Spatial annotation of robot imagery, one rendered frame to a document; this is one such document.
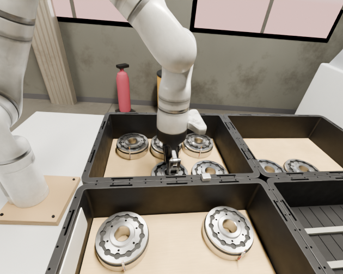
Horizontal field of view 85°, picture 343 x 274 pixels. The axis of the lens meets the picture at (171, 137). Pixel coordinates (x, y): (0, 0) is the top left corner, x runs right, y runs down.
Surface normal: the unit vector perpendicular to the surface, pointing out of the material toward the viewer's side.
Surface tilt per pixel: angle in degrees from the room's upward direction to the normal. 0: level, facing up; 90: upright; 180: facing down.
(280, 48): 90
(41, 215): 1
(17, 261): 0
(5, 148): 89
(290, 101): 90
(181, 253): 0
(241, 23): 90
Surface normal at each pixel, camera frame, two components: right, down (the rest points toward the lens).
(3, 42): 0.50, 0.70
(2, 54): 0.24, 0.92
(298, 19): 0.01, 0.58
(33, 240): 0.07, -0.81
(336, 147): -0.99, 0.00
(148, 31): -0.34, 0.50
